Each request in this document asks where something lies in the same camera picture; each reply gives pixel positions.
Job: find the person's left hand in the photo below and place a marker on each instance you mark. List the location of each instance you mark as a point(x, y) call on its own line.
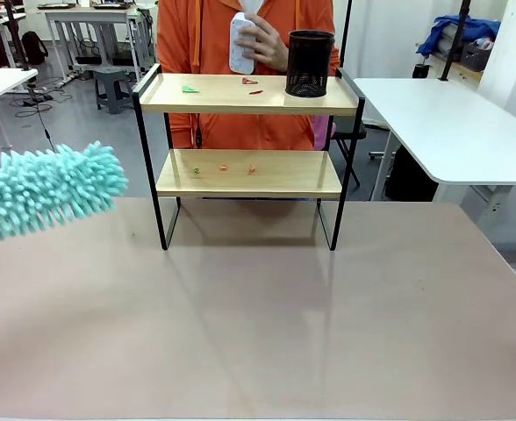
point(271, 48)

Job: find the teal chenille duster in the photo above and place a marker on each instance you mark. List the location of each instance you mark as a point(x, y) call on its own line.
point(43, 188)

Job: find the two-tier wood and black shelf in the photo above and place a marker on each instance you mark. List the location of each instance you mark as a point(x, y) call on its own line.
point(240, 173)

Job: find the red triangle paper scrap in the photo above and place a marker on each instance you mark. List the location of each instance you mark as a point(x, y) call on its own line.
point(249, 80)

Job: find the black mesh pen cup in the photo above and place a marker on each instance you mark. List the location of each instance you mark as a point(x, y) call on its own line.
point(310, 61)

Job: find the thin red paper scrap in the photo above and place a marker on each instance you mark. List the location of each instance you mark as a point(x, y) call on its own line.
point(255, 92)

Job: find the thin black pole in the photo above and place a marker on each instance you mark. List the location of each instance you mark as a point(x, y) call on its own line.
point(346, 30)

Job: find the person in orange hoodie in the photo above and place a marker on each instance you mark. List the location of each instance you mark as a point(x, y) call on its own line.
point(240, 131)

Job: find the large green paper scrap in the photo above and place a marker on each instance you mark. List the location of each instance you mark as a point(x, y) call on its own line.
point(190, 89)

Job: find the pink cloth item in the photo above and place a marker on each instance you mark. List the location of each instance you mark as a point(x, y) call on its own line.
point(321, 131)

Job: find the black folding chair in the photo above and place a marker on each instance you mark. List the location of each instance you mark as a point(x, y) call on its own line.
point(350, 136)

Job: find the grey plastic stool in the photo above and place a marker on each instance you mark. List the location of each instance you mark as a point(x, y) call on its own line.
point(113, 76)

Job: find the blue cloth pile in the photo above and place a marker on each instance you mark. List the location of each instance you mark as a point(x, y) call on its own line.
point(451, 30)

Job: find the large white side table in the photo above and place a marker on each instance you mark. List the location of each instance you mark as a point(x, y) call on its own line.
point(438, 123)

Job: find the white background desk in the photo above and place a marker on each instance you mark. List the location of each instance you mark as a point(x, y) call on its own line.
point(91, 15)

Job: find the black stand pole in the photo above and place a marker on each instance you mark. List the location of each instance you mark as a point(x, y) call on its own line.
point(455, 39)
point(17, 35)

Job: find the black bag under table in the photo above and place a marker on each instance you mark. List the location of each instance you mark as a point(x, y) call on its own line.
point(409, 180)

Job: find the grey plastic crate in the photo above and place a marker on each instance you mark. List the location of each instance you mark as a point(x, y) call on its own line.
point(475, 54)

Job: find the black backpack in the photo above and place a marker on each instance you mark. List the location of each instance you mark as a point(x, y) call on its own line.
point(34, 48)

